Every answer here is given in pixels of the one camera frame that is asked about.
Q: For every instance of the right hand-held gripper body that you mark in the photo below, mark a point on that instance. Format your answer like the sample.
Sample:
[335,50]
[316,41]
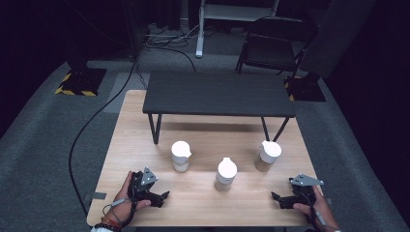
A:
[304,193]

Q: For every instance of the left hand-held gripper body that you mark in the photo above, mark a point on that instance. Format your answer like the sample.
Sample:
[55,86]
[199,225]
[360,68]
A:
[141,185]

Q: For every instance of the white-lid jar of brown powder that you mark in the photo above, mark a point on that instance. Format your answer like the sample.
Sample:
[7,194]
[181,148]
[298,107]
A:
[270,151]

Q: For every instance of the white-lid jar of white powder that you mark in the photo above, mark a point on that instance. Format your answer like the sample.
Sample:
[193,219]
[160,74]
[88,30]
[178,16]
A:
[180,150]

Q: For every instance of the white-lid jar of beige powder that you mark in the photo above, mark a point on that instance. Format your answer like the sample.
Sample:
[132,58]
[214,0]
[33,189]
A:
[227,169]

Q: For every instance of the black low shelf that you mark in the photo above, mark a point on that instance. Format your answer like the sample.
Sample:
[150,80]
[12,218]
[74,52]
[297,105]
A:
[219,93]

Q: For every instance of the person's right hand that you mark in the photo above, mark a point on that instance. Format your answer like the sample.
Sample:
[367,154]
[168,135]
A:
[322,209]

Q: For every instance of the person's left hand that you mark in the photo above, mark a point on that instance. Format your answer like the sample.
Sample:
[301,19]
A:
[124,211]

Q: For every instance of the grey tape strip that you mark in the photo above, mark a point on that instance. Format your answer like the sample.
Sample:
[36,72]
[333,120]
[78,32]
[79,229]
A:
[100,195]
[328,201]

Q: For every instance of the black base with hazard stripes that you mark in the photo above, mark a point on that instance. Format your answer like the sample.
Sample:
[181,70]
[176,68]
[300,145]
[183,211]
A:
[306,88]
[83,80]

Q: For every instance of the black folding chair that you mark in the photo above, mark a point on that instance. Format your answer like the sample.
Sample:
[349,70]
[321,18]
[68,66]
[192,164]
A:
[270,51]

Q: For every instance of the white metal stand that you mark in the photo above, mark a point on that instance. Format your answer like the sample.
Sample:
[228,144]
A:
[199,42]

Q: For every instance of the grey fabric panel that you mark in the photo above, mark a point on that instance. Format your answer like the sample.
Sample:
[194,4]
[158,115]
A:
[338,38]

